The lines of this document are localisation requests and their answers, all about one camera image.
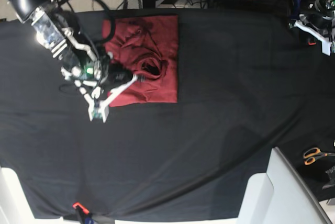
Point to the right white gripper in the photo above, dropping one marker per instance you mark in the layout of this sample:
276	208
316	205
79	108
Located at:
99	108

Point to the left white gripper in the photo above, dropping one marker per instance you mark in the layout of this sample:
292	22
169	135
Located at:
317	26

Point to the red long-sleeve T-shirt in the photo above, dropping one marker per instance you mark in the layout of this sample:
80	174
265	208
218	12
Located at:
148	47

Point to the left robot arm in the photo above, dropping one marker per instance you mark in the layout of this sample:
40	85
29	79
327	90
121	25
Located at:
318	7

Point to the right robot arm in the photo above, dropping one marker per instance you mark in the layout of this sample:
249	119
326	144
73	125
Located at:
85	62

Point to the orange black clamp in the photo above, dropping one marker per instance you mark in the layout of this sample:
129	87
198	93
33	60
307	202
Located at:
311	41

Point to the black table cloth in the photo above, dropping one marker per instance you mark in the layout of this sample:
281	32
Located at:
246	85

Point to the blue orange clamp bottom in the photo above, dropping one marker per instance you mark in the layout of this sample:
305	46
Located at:
84	216

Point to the yellow-handled scissors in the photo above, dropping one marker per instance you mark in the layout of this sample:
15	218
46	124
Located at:
314	154

